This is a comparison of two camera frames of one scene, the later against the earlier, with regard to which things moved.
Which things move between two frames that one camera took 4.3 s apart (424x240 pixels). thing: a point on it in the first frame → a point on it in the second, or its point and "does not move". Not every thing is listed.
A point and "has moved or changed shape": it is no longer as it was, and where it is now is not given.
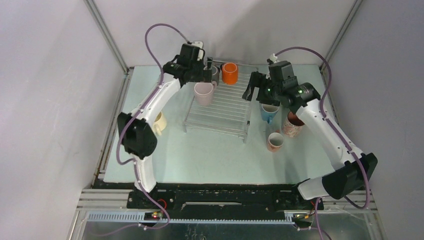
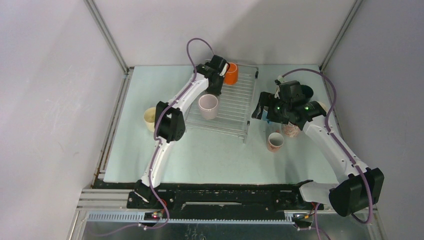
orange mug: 230,73 does not move
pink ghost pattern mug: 293,125 does not move
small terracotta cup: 275,140 does not move
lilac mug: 204,93 has moved or changed shape
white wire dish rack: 229,113 does not move
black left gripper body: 199,75 → 216,89
